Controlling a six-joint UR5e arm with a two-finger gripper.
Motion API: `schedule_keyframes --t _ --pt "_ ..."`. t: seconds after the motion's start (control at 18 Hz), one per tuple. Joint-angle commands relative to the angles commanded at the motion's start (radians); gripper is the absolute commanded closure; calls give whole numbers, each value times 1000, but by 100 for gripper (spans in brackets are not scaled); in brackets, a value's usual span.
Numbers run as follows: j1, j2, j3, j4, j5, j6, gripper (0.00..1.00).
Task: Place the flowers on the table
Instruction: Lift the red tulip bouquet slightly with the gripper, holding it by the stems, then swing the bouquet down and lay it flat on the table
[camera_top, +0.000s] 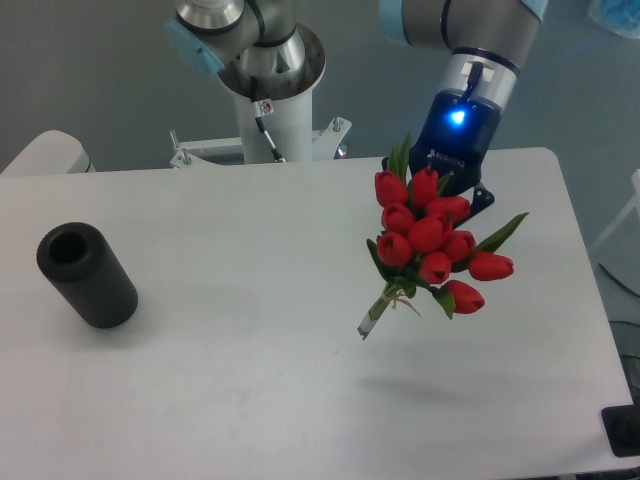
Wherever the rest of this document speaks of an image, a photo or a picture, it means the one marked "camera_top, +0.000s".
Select grey cable on pedestal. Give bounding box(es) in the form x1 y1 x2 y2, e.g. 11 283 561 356
248 77 288 164

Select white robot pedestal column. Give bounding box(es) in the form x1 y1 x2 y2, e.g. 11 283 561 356
219 24 326 164

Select black clamp at table edge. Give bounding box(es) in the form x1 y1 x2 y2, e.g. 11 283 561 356
601 405 639 458

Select white furniture leg right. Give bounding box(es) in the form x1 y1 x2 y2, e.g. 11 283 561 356
588 169 640 253

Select black cylindrical vase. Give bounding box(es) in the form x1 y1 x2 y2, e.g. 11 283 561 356
36 222 138 329

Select black cable on floor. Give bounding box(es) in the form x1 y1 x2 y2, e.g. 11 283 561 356
598 263 640 293

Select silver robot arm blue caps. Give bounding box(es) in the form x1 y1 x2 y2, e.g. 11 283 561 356
165 1 547 214

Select blue plastic bag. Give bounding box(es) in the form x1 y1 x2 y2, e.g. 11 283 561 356
587 0 639 39

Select white pedestal base frame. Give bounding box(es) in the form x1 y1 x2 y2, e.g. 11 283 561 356
169 116 353 169

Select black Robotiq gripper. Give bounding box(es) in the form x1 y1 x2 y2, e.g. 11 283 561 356
382 91 501 224

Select red tulip bouquet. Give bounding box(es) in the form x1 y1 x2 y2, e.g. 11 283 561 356
357 136 526 339

